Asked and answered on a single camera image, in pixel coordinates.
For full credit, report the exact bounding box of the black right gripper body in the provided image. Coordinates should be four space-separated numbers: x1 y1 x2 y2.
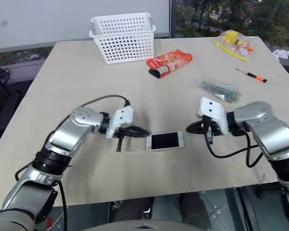
201 116 223 136

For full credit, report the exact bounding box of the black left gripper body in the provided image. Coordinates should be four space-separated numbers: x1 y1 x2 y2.
114 126 132 139

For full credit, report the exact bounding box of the white smartphone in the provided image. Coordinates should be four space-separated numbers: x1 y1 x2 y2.
145 130 184 152

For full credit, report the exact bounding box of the clear bag of coloured sticks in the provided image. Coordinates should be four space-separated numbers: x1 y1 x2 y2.
199 81 242 104

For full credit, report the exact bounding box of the orange and black screwdriver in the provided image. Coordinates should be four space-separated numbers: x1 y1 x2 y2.
235 68 268 84

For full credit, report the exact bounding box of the orange snack bag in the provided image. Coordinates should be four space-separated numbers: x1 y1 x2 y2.
146 49 193 79

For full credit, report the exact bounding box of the grey riveted metal plate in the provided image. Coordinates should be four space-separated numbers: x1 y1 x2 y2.
197 189 247 231

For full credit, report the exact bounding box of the grey robot torso top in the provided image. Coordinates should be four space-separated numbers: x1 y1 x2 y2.
83 219 209 231

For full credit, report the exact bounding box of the clear bag of colourful toys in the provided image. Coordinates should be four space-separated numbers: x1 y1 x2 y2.
213 29 257 62

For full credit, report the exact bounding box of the white perforated plastic basket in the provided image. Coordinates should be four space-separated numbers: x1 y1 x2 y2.
88 12 157 65

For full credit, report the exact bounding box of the crumpled white paper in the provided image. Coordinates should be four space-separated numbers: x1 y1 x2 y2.
272 49 289 61

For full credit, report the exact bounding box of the white window blind panel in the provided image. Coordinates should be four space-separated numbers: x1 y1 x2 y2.
0 0 171 55

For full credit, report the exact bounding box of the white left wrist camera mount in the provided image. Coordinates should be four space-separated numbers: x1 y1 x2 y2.
105 107 135 140

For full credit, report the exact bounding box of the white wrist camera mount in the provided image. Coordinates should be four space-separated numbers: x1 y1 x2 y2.
105 107 135 140
197 97 229 135

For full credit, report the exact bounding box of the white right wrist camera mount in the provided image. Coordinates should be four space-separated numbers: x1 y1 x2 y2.
197 97 229 135

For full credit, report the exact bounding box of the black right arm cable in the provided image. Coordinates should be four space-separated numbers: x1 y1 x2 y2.
206 131 265 168

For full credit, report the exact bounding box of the dark window post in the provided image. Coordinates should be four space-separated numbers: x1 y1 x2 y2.
169 0 177 39

